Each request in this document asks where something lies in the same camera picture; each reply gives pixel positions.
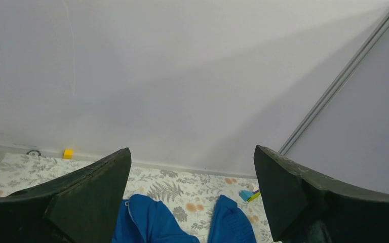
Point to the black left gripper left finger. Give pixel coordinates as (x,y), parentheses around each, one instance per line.
(81,206)

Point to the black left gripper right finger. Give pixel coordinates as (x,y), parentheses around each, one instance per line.
(303,205)

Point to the blue zip jacket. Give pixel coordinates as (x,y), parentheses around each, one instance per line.
(142,219)

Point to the small yellow cube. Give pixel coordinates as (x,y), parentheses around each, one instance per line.
(68,154)

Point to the blue yellow toy block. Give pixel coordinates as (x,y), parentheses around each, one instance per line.
(249,196)

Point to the aluminium frame corner post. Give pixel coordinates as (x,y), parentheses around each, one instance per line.
(337,84)

